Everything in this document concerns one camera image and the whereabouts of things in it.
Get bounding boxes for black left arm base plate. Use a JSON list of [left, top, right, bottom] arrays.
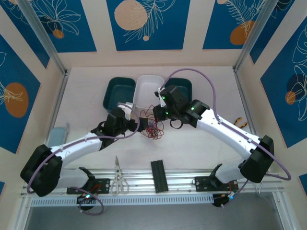
[[66, 178, 111, 195]]

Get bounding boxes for aluminium table side rail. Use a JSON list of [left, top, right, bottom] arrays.
[[14, 69, 71, 230], [232, 67, 298, 230]]

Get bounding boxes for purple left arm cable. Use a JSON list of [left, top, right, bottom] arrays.
[[26, 103, 141, 216]]

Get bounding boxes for white plastic bin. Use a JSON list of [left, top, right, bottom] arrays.
[[132, 74, 165, 112]]

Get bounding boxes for red cable tangle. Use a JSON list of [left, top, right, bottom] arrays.
[[140, 104, 166, 140]]

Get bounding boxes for black ribbed rail piece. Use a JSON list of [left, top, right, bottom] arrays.
[[150, 160, 168, 194]]

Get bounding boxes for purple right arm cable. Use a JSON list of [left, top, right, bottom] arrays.
[[160, 68, 292, 209]]

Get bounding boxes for yellow and black pliers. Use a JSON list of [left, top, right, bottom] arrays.
[[232, 116, 248, 129]]

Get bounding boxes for blue floral wall panel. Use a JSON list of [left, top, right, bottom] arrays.
[[2, 0, 97, 53], [106, 0, 191, 51], [0, 4, 50, 69], [249, 0, 307, 65], [260, 18, 307, 149], [202, 0, 267, 50], [0, 34, 41, 154]]

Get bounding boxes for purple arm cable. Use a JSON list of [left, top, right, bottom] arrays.
[[26, 103, 141, 216], [160, 68, 292, 209]]

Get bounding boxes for white handled scissors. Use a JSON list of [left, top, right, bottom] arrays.
[[110, 155, 130, 195]]

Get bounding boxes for aluminium frame post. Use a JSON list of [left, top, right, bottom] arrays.
[[235, 0, 283, 70], [18, 0, 69, 75]]

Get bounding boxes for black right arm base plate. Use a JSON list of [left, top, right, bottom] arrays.
[[194, 176, 238, 193]]

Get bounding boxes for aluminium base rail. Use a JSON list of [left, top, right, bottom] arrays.
[[20, 168, 285, 196]]

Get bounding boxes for white slotted cable duct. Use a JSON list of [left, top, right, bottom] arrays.
[[30, 193, 214, 207]]

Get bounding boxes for empty teal plastic bin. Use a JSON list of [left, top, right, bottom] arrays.
[[102, 76, 137, 114]]

